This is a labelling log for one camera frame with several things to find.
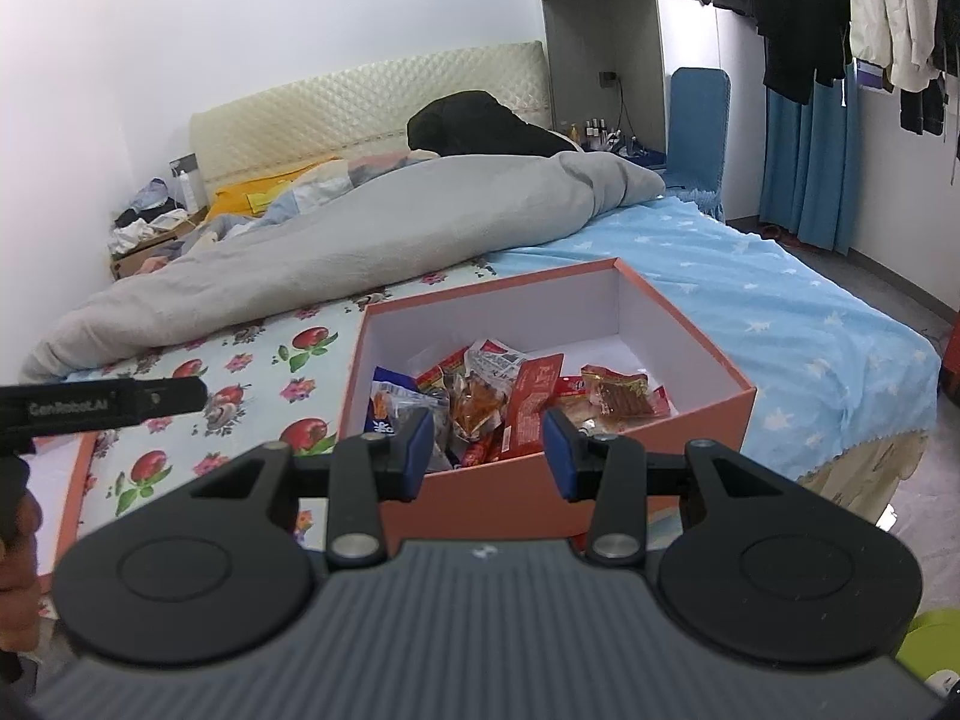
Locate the white bottle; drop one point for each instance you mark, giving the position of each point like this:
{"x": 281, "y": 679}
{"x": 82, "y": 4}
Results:
{"x": 187, "y": 191}

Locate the fruit printed mat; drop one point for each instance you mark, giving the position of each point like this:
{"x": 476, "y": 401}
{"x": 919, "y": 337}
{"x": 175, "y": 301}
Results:
{"x": 262, "y": 390}

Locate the pile of clothes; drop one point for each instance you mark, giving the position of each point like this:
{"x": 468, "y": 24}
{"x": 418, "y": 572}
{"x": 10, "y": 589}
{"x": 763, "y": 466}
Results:
{"x": 150, "y": 217}

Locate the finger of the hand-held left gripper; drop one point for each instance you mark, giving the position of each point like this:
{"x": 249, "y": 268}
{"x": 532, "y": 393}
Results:
{"x": 172, "y": 396}

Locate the orange cardboard box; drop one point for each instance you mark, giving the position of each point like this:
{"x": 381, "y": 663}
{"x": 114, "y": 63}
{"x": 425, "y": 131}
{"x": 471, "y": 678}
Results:
{"x": 487, "y": 495}

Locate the grey wall switch panel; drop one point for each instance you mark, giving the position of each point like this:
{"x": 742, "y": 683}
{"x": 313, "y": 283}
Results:
{"x": 184, "y": 163}

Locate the blue curtain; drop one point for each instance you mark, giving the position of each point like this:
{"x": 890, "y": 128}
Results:
{"x": 810, "y": 180}

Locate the green object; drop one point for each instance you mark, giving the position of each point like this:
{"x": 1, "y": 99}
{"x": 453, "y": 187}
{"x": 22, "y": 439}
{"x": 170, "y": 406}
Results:
{"x": 934, "y": 652}

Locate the person's left hand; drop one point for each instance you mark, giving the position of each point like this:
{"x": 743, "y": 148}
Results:
{"x": 26, "y": 562}

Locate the beige bed skirt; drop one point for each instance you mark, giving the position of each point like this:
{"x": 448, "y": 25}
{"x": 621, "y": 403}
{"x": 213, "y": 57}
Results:
{"x": 862, "y": 465}

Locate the cluster of small bottles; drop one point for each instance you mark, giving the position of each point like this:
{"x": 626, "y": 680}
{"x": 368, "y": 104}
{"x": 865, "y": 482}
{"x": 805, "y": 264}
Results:
{"x": 596, "y": 133}

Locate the blue star bed sheet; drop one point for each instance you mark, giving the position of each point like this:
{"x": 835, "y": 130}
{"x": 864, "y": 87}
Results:
{"x": 750, "y": 300}

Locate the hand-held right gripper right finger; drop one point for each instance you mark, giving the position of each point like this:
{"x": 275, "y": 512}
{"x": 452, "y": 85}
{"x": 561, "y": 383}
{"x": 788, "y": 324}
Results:
{"x": 559, "y": 457}

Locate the black hanging jacket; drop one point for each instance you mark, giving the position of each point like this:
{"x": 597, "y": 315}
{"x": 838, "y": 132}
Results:
{"x": 802, "y": 30}

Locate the cream quilted headboard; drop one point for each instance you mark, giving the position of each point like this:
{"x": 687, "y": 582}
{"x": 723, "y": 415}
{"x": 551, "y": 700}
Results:
{"x": 337, "y": 105}

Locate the blue chair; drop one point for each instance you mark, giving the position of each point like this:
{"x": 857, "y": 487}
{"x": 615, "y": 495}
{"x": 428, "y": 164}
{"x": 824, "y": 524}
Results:
{"x": 697, "y": 127}

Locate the orange box lid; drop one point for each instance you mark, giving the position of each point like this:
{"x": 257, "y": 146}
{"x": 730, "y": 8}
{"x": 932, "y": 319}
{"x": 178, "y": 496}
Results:
{"x": 79, "y": 480}

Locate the pile of red snack packets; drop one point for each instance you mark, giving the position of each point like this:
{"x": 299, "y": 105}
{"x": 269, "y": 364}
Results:
{"x": 525, "y": 390}

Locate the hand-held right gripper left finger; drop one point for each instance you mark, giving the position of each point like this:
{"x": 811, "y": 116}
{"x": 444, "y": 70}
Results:
{"x": 416, "y": 457}

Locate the yellow pillow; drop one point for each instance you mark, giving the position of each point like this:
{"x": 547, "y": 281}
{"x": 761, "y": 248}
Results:
{"x": 232, "y": 202}

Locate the wooden nightstand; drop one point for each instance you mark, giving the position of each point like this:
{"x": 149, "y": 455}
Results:
{"x": 142, "y": 259}

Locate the black coat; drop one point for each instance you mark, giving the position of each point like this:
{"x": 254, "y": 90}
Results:
{"x": 465, "y": 120}

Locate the white hanging jacket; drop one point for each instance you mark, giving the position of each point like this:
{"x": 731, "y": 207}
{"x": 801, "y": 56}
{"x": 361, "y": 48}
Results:
{"x": 885, "y": 15}

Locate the grey duvet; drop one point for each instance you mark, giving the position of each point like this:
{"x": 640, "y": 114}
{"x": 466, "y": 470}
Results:
{"x": 375, "y": 240}

